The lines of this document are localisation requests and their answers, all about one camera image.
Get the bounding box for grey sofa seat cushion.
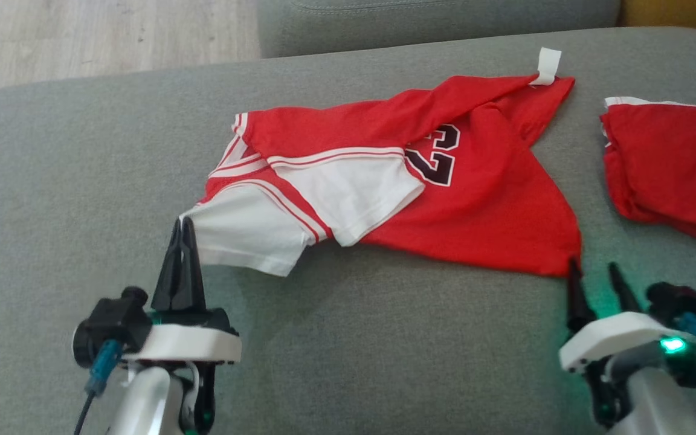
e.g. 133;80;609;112
257;0;622;59

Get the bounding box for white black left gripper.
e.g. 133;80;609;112
120;216;243;435

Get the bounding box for large yellow sofa back cushion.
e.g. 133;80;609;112
621;0;696;43

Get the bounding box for teal left camera plug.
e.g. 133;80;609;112
85;340;123;397

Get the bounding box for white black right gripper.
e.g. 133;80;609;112
558;257;690;431

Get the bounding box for red shorts with white stripe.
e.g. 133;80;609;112
601;97;696;241

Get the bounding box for red basketball jersey white sleeves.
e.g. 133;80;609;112
180;48;583;279

